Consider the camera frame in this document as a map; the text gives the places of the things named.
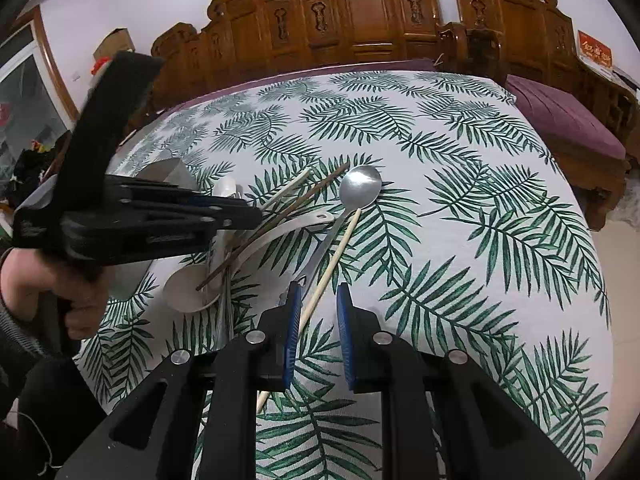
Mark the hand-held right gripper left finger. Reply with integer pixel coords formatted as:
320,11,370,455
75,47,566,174
55,282,303,480

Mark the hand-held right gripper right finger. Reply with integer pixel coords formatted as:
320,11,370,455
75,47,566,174
336,282,583,480

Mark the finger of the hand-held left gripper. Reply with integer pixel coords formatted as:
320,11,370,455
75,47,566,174
66,209,264,262
105,174,252,217

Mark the steel utensil holder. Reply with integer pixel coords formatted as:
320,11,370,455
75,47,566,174
107,157,201,303

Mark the white plastic ladle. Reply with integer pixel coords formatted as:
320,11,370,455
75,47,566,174
162,211,335,314

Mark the light wooden chopstick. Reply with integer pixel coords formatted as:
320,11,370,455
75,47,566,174
260,167,313,211
256,208,362,413

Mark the steel spoon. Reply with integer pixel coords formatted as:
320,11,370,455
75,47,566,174
295,165,383,291

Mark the person's left hand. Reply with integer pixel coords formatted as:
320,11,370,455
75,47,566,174
1,249,107,342

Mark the white spoon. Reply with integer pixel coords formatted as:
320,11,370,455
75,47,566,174
210,175,246,273

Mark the dark brown chopstick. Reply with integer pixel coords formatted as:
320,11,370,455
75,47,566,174
200,170,346,286
196,162,351,291

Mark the steel fork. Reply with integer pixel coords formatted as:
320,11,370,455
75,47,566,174
215,260,237,348

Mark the cardboard box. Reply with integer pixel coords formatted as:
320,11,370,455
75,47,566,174
92,30,133,63

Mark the leaf print tablecloth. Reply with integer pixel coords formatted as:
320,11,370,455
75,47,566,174
75,57,613,480

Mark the person's dark clothing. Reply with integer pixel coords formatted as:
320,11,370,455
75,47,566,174
0,355,108,480

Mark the carved wooden sofa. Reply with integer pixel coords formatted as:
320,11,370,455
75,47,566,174
150,0,446,111

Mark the small wooden side table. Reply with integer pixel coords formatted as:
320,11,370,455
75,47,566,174
437,22,507,81

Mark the purple seat cushion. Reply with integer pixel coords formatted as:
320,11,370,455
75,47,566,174
505,75,628,161

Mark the carved wooden armchair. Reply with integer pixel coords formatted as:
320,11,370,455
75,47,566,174
452,0,640,231

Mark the red sign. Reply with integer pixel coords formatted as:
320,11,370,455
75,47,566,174
577,30,613,68

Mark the wooden door frame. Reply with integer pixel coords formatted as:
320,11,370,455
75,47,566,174
10,7,78,136

